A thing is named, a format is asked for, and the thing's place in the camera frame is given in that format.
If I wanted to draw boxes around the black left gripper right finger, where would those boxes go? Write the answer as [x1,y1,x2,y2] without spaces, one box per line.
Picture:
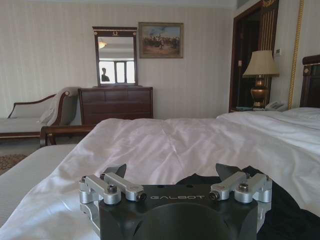
[209,163,273,203]

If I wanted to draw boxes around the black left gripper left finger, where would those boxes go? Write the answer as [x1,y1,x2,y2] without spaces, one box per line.
[79,163,147,205]

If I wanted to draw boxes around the wooden bed bench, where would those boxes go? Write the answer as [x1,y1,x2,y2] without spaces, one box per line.
[39,124,99,148]

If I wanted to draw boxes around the white bed mattress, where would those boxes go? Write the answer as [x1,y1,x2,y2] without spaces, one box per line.
[0,143,81,211]

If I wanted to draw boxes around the black garment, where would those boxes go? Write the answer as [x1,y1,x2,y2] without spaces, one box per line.
[174,166,320,240]

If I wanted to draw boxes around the white duvet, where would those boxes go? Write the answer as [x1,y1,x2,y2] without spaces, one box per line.
[0,107,320,240]

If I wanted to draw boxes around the wooden nightstand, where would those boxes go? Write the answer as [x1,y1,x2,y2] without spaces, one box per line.
[230,105,288,114]

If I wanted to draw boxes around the dark wooden dresser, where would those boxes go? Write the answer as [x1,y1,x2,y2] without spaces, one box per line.
[78,86,154,126]

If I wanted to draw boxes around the white desk telephone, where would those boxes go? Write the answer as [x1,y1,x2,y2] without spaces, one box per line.
[264,100,289,112]

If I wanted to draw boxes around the white cloth on chaise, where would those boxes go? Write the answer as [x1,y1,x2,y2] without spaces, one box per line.
[39,87,66,125]

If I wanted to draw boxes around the white pillow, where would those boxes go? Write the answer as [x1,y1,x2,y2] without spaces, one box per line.
[282,107,320,121]

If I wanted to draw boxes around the grey chaise lounge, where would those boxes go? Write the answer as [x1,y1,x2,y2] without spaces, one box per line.
[0,86,83,141]

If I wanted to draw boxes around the patterned carpet rug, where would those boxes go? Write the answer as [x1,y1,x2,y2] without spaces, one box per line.
[0,154,28,176]

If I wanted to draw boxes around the brass table lamp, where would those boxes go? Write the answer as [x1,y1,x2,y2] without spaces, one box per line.
[242,50,280,109]

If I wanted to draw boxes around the dark wooden headboard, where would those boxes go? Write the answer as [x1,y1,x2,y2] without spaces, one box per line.
[299,54,320,109]

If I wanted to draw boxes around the wooden framed mirror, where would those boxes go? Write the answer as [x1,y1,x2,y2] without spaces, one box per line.
[92,26,139,88]

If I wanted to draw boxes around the framed landscape painting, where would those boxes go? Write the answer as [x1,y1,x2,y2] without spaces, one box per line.
[138,22,185,59]

